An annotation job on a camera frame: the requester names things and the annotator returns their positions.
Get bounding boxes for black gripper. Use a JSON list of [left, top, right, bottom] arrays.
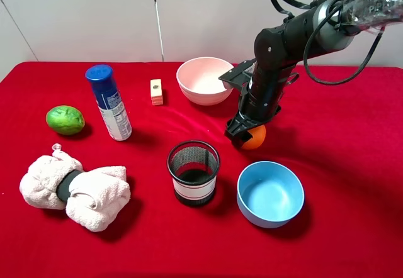
[[225, 62, 296, 148]]

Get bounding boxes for orange mandarin fruit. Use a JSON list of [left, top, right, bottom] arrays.
[[241, 125, 266, 150]]

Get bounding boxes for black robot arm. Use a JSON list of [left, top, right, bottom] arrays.
[[219, 0, 402, 148]]

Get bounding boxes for black mesh pen cup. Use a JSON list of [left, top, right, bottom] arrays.
[[167, 140, 221, 208]]

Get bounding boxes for blue plastic bowl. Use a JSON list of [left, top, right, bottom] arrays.
[[237, 161, 305, 228]]

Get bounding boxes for pink plastic bowl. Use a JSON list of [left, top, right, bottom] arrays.
[[176, 57, 234, 106]]

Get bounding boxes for small beige orange block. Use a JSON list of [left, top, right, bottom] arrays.
[[150, 79, 163, 106]]

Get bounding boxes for red velvet tablecloth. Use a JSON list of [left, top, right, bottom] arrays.
[[1, 62, 402, 277]]

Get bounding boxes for blue capped spray can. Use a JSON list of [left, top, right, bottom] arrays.
[[85, 64, 132, 142]]

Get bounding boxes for rolled pink towel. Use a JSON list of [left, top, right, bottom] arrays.
[[19, 143, 130, 232]]

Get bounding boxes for green lime fruit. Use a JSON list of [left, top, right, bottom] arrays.
[[46, 105, 85, 135]]

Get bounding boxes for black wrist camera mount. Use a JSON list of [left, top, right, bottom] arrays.
[[219, 58, 256, 91]]

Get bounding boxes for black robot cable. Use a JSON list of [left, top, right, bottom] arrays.
[[270, 0, 385, 86]]

